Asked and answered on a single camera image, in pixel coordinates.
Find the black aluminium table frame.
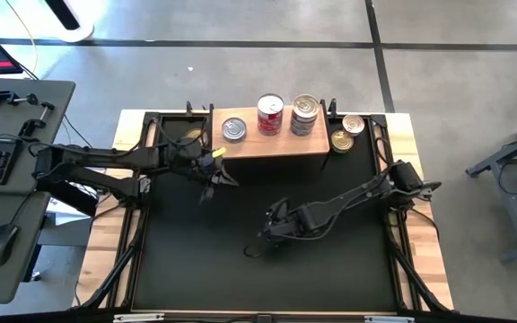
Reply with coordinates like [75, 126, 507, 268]
[72, 97, 456, 315]

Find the wooden shelf with black legs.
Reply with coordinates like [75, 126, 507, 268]
[210, 101, 332, 174]

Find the black desk leg bar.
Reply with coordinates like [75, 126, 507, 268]
[47, 179, 99, 217]

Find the black computer mouse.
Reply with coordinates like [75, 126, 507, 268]
[0, 223, 20, 268]

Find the black table mat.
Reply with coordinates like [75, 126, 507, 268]
[132, 114, 398, 313]

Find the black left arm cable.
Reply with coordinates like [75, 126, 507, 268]
[150, 114, 211, 149]

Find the grey desk top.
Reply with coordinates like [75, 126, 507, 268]
[0, 76, 77, 195]
[0, 191, 52, 305]

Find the silver lid seafood can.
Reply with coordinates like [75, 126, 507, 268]
[341, 114, 366, 136]

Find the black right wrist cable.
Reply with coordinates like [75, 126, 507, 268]
[242, 240, 265, 259]

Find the silver frame bracket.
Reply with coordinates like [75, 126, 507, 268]
[112, 312, 165, 323]
[364, 315, 416, 323]

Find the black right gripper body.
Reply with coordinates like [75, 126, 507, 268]
[265, 199, 304, 241]

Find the white paper sheet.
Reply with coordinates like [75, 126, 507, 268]
[45, 196, 92, 225]

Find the white round stand base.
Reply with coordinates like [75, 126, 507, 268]
[42, 0, 96, 44]

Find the green label silver lid can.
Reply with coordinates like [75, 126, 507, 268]
[221, 117, 248, 144]

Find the grey right base bracket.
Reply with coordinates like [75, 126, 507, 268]
[419, 179, 443, 193]

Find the black floor cable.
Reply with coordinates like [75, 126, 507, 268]
[13, 60, 94, 149]

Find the yellow floor cable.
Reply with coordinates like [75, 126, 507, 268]
[3, 0, 39, 76]

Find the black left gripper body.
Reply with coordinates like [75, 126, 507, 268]
[168, 137, 219, 180]

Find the black stand pole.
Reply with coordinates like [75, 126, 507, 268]
[45, 0, 82, 31]

